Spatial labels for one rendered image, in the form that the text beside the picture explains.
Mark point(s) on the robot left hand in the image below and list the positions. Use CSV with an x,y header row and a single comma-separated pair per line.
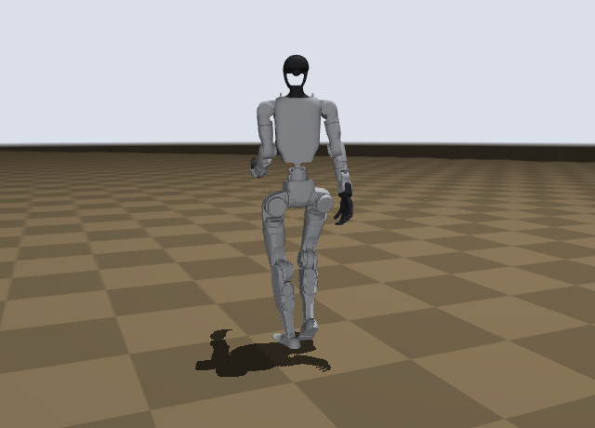
x,y
253,164

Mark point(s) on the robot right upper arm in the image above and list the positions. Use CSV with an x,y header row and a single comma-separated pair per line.
x,y
332,127

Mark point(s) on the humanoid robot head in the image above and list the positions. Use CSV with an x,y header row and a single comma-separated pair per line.
x,y
296,65

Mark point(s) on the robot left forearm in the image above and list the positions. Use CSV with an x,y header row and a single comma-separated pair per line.
x,y
262,165

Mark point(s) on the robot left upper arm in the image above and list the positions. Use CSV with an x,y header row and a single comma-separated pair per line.
x,y
264,112

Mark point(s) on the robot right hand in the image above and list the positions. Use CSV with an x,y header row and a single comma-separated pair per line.
x,y
346,205

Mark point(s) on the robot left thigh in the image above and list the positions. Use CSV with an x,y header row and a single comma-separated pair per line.
x,y
273,209

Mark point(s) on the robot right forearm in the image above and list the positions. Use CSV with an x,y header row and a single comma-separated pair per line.
x,y
341,170

